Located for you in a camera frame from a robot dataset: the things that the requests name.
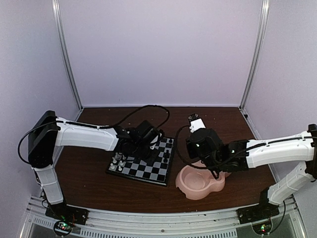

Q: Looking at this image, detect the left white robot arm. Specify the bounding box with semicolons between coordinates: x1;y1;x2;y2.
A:
28;111;164;220

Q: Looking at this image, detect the black and white chessboard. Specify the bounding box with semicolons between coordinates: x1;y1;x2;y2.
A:
106;137;175;186

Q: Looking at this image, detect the black king chess piece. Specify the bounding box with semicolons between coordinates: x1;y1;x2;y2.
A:
163;153;168;163

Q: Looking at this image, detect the aluminium frame post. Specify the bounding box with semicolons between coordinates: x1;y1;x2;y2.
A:
52;0;84;112
239;0;270;111

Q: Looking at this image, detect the right aluminium frame post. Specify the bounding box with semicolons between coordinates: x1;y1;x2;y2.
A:
239;0;270;111

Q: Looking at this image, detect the left black cable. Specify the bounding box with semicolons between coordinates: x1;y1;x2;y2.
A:
108;105;171;132

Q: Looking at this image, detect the left aluminium frame post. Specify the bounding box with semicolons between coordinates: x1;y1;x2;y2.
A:
52;0;84;112

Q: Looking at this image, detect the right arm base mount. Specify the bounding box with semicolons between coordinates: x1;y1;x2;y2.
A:
237;205;279;224

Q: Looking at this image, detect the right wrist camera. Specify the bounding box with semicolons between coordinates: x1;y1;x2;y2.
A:
188;114;206;133

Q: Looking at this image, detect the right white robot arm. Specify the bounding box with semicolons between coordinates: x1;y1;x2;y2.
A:
186;121;317;219

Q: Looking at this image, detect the front aluminium rail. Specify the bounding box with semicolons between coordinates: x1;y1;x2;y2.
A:
18;196;307;238

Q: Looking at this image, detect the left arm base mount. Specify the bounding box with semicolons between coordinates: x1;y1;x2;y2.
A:
45;205;89;225

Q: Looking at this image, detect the pink double pet bowl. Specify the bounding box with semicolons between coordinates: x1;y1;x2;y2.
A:
175;165;231;200

